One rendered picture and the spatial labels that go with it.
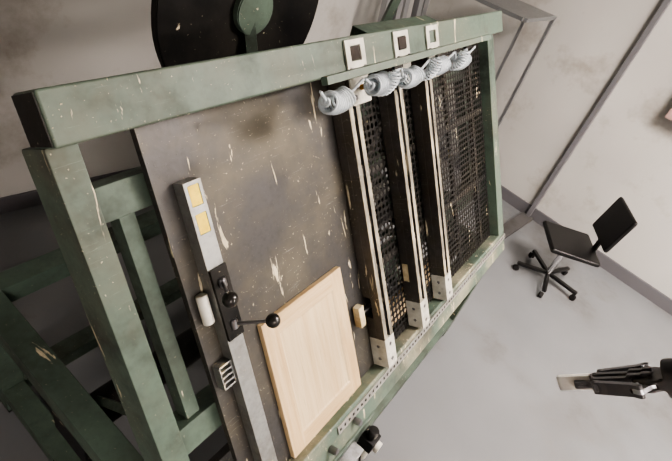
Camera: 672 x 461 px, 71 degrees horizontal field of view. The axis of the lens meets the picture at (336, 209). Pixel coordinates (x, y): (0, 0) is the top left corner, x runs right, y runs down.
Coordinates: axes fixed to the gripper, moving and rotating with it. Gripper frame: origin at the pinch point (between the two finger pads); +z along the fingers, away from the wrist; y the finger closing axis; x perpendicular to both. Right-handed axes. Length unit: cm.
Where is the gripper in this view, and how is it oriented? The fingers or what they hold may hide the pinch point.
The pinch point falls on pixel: (575, 382)
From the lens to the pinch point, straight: 119.3
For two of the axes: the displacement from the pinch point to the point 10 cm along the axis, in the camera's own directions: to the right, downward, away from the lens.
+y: -6.2, 1.1, -7.8
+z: -7.4, 2.6, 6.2
